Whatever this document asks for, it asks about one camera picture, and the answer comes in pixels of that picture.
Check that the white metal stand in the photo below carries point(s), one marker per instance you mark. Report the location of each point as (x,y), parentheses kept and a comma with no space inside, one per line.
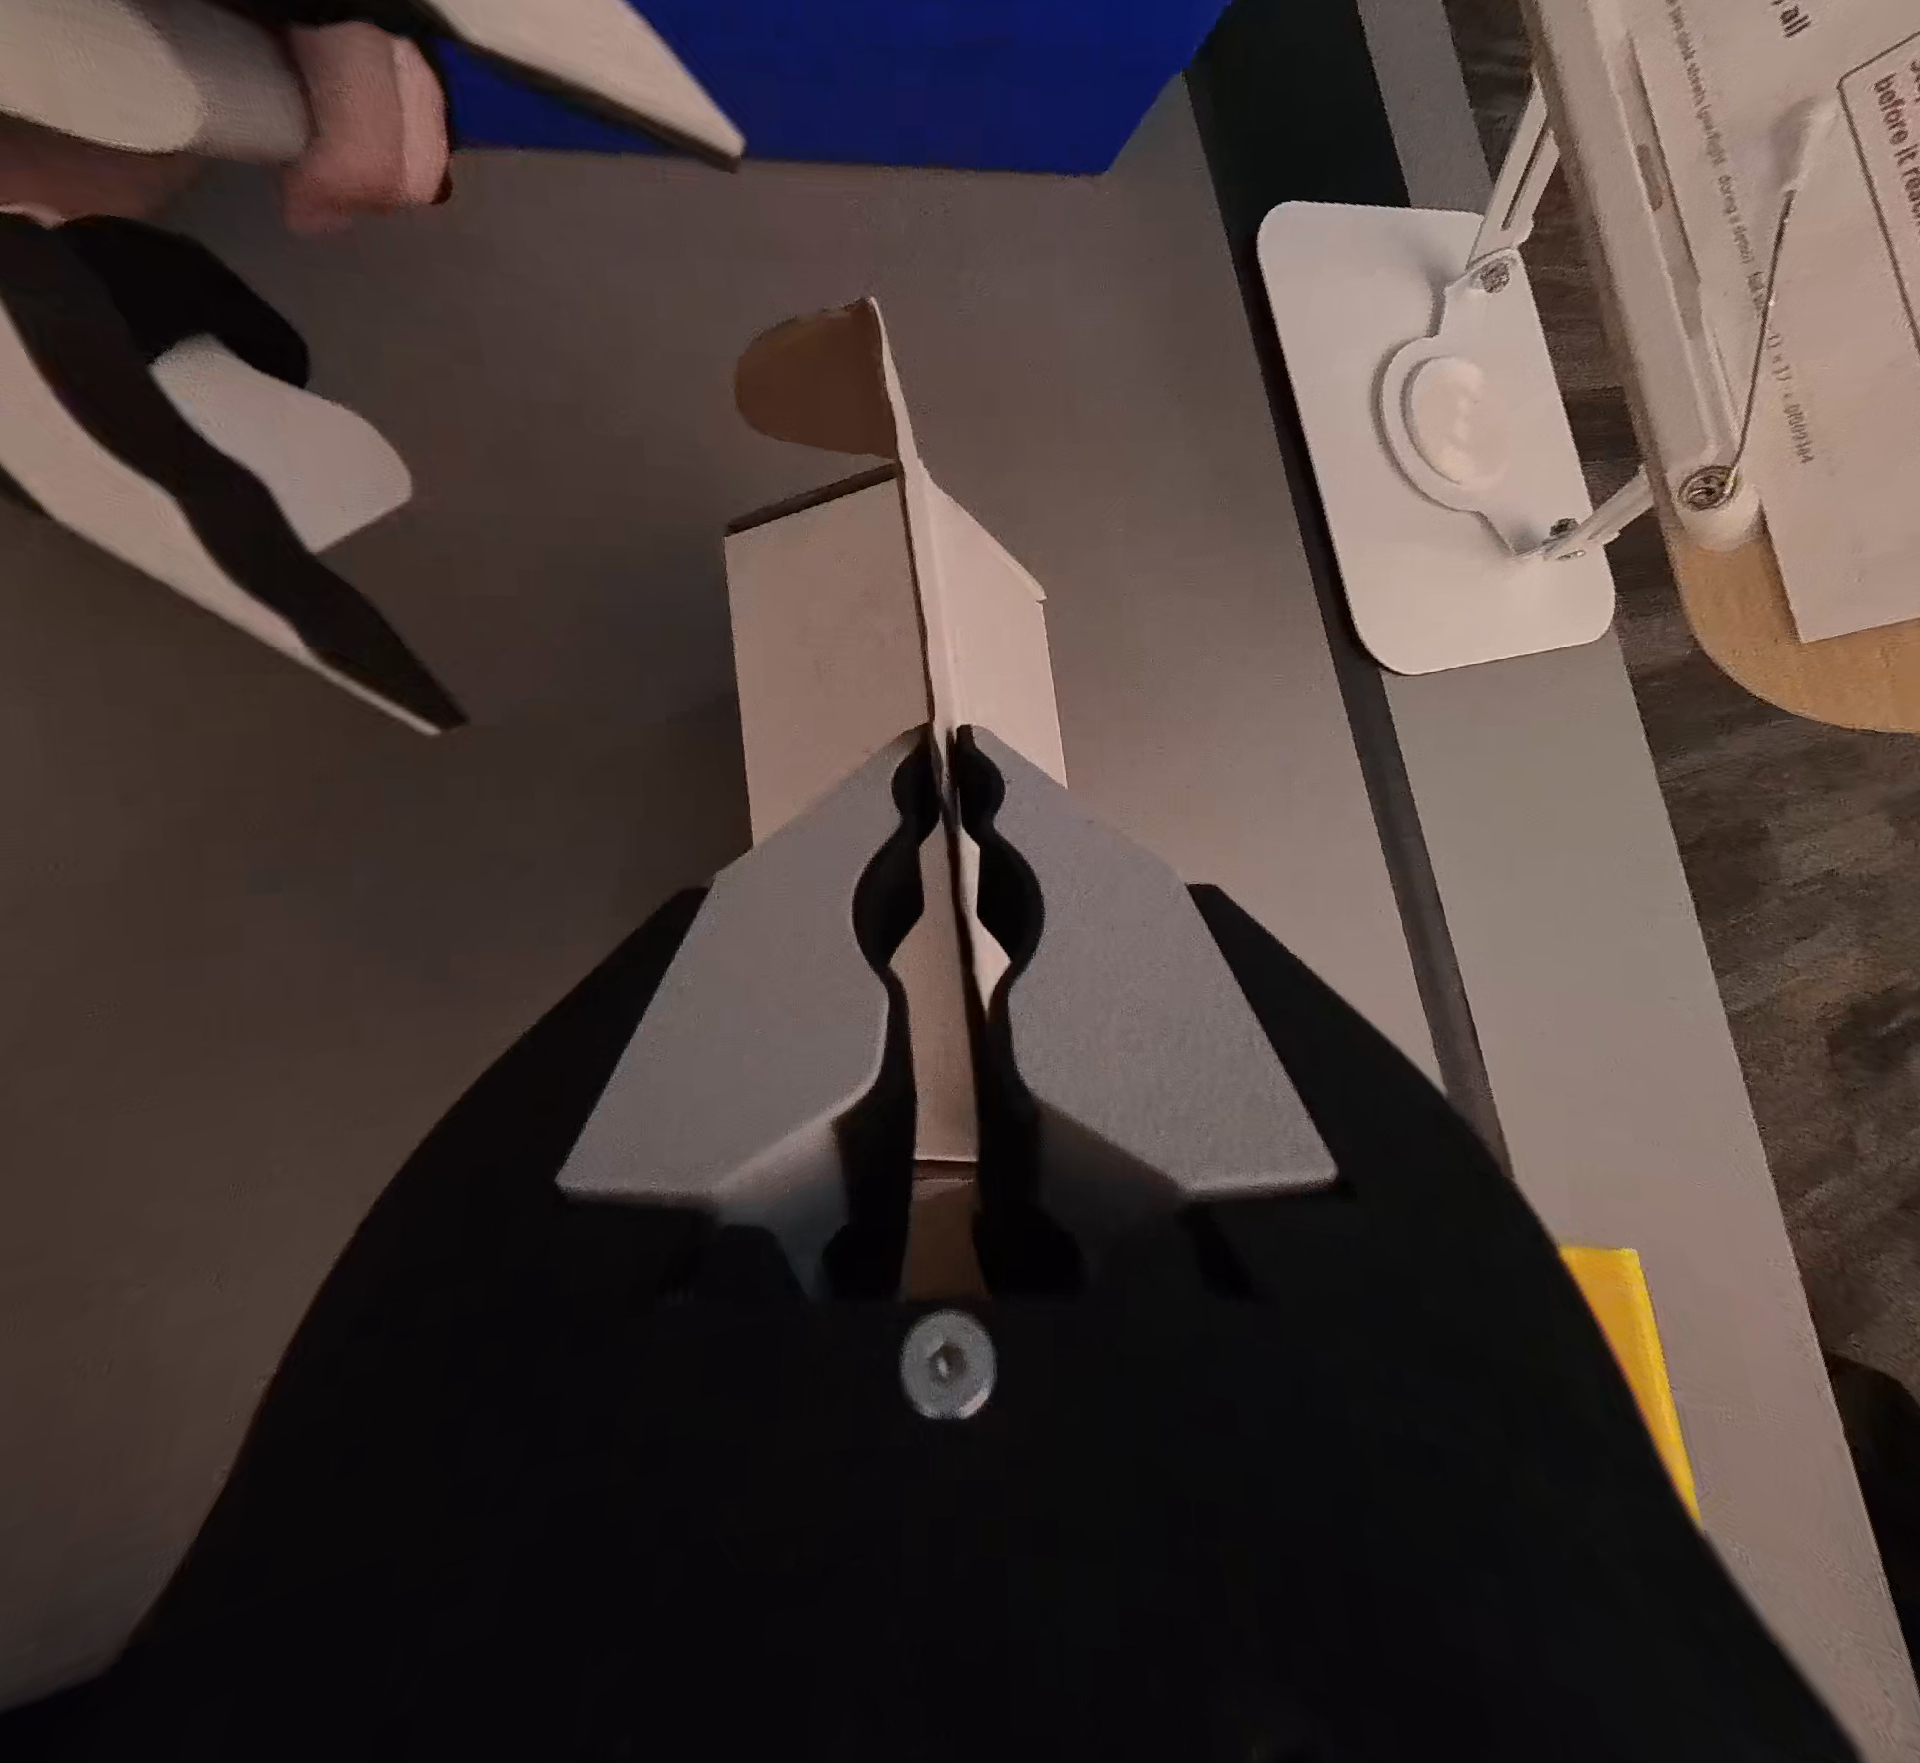
(1349,448)

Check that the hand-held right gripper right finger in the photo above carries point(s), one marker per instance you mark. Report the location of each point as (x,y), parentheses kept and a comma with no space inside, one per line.
(1158,1040)

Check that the blue plastic bin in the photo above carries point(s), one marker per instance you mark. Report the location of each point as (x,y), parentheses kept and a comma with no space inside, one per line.
(904,21)

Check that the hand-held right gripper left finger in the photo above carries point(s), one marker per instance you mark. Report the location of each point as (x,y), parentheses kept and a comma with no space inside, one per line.
(732,1040)

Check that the yellow plastic bin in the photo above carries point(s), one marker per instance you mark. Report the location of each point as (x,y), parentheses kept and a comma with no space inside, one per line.
(1620,1341)

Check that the person's left hand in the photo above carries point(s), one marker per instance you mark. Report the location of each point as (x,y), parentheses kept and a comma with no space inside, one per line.
(371,130)

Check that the white cardboard mailer box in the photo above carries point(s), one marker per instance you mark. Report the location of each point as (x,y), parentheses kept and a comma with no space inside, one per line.
(820,650)

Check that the printed instruction sheet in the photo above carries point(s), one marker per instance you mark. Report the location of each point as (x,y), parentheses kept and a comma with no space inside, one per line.
(1861,371)

